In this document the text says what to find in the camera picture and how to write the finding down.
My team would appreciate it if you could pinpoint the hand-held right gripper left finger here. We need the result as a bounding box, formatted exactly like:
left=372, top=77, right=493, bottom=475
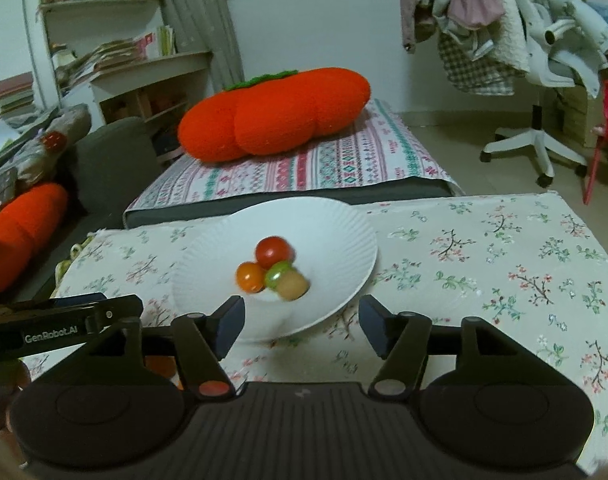
left=90, top=296, right=245, bottom=402

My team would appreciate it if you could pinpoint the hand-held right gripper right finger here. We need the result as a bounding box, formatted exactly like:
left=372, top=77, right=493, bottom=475
left=359, top=294, right=522, bottom=402

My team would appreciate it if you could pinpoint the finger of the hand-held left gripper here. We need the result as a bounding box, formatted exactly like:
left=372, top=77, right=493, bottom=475
left=0, top=294, right=144, bottom=334

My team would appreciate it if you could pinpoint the orange cherry tomato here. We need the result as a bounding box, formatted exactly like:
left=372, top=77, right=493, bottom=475
left=235, top=262, right=267, bottom=293

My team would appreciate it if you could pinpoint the green round fruit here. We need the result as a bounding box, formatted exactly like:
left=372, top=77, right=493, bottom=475
left=265, top=260, right=293, bottom=289

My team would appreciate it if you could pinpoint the tan round fruit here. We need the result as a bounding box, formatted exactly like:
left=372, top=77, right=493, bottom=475
left=276, top=270, right=311, bottom=302

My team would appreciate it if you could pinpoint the red cherry tomato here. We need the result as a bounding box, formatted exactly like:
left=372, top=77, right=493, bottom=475
left=255, top=236, right=297, bottom=270

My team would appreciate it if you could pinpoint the white paper plate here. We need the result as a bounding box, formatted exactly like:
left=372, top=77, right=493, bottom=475
left=172, top=197, right=379, bottom=344

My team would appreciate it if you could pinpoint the orange round fruit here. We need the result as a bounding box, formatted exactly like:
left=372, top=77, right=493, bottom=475
left=144, top=357, right=185, bottom=392

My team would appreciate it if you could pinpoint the long orange plush pillow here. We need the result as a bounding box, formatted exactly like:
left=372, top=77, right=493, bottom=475
left=0, top=182, right=70, bottom=295

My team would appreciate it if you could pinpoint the floral tablecloth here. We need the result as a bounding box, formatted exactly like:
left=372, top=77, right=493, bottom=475
left=21, top=191, right=608, bottom=477

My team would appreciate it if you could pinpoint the grey sofa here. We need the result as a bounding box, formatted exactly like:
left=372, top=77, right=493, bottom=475
left=14, top=116, right=466, bottom=306

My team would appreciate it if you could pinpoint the patterned striped mattress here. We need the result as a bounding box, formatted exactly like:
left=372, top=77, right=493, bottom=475
left=126, top=97, right=461, bottom=212

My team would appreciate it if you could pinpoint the large orange persimmon plush pillow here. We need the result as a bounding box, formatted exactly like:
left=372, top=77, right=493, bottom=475
left=178, top=67, right=372, bottom=163

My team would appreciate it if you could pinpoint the stack of books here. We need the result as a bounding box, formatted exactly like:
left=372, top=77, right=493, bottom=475
left=0, top=72, right=35, bottom=123

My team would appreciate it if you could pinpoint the white bookshelf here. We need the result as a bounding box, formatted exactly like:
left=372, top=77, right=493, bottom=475
left=22, top=0, right=215, bottom=133

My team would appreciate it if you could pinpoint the pile of magazines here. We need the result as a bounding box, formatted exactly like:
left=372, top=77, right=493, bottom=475
left=51, top=25, right=177, bottom=86

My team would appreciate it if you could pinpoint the white office chair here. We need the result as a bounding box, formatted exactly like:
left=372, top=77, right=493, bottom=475
left=479, top=0, right=608, bottom=189

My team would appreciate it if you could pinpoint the checked cloth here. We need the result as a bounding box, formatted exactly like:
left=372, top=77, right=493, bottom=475
left=436, top=30, right=527, bottom=97

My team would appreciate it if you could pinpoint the cardboard box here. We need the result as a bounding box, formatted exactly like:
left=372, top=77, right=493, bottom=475
left=561, top=85, right=606, bottom=150

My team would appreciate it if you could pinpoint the grey curtain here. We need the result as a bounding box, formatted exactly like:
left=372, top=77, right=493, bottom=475
left=151, top=0, right=245, bottom=95

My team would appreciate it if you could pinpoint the white fleece garment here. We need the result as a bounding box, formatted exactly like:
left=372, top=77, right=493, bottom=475
left=479, top=0, right=535, bottom=77

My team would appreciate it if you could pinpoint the light blue garment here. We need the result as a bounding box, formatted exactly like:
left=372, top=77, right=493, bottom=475
left=546, top=0, right=608, bottom=98

